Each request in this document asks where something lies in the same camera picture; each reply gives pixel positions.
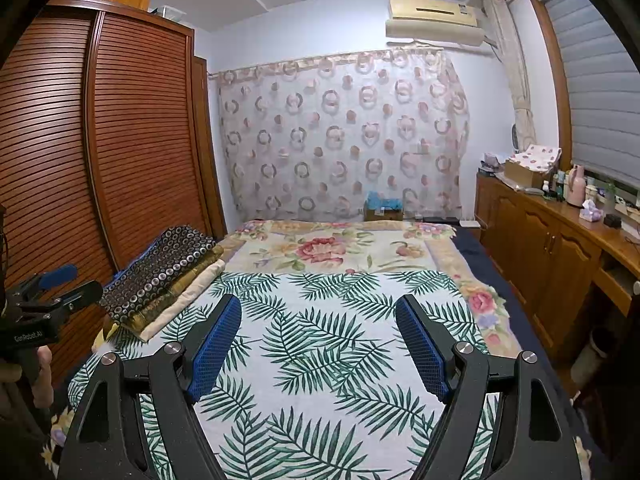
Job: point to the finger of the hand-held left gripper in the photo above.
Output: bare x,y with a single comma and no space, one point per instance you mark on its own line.
80,292
57,275

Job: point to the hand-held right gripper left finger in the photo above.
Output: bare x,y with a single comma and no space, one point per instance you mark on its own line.
215,345

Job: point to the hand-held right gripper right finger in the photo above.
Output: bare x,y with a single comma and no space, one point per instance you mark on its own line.
422,345

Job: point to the dark patterned satin pajama top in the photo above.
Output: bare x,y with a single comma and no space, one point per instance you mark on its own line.
160,270

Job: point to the person's left forearm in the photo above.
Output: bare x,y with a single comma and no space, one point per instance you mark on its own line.
20,435

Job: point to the person's right hand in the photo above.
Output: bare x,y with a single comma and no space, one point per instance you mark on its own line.
42,375

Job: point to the cream folded cloth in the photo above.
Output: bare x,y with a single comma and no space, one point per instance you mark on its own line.
190,292

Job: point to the gold patterned folded cloth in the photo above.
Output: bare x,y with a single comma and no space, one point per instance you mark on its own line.
207,257

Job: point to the navy bed sheet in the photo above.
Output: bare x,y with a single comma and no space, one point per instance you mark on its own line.
495,270

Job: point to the small cardboard box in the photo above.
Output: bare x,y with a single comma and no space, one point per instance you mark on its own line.
384,215

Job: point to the blue plastic bag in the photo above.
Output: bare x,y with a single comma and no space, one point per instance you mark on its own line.
385,200

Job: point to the wooden sideboard cabinet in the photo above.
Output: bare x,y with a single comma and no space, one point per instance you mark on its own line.
540,240

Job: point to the wooden louvered wardrobe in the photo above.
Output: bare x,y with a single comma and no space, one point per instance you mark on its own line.
140,135

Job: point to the white waste bin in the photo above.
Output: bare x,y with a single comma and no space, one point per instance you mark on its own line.
592,360

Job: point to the purple pouch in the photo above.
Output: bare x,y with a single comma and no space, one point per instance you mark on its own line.
490,164

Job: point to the open cardboard box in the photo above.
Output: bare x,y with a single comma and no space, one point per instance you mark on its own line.
522,175

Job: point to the tissue box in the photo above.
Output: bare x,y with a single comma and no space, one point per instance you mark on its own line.
590,211

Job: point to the pink thermos jug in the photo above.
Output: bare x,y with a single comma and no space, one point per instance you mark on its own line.
576,187

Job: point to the white spotted cloth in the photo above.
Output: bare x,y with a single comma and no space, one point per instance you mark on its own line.
540,156

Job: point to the circle patterned sheer curtain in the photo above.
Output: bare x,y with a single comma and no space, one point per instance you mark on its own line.
340,135

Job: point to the small black box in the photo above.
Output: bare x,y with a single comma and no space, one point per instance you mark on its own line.
611,220

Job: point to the small white desk fan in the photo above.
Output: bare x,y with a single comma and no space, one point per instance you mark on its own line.
516,137

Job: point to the clear storage box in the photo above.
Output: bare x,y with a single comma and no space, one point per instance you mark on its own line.
167,12

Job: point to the beige tied window curtain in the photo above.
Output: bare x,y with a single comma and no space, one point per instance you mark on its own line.
515,70

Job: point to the grey window blind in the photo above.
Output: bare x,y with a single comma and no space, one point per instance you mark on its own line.
600,85

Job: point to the wooden window frame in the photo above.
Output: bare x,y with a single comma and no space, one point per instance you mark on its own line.
550,60

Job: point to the beige wall air conditioner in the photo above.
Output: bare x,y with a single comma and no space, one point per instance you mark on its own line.
430,15

